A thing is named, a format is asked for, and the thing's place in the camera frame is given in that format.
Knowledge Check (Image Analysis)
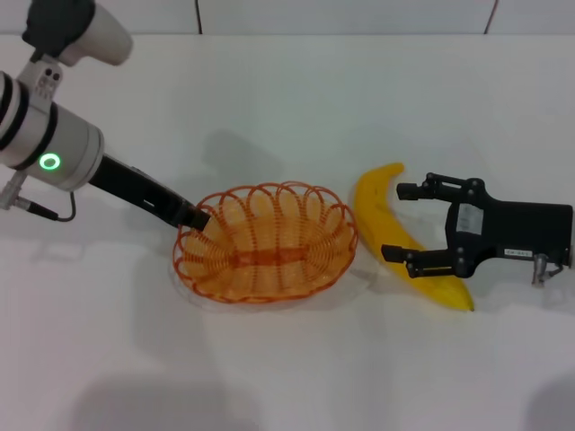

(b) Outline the metal right gripper connector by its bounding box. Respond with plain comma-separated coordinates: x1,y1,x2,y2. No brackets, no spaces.
529,253,565,286

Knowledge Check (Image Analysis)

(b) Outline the orange wire basket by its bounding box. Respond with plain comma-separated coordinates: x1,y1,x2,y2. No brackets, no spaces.
172,180,359,304

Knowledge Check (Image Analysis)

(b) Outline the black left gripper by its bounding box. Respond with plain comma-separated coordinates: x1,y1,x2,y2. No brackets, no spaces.
87,152,211,233

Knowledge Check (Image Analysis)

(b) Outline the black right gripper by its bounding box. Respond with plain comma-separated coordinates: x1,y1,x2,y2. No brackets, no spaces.
380,172,575,280

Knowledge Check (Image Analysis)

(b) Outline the yellow banana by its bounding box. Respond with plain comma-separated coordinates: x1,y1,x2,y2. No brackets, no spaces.
353,162,476,313

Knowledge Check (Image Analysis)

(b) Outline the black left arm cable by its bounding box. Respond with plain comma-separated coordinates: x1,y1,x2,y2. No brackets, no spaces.
0,170,78,224

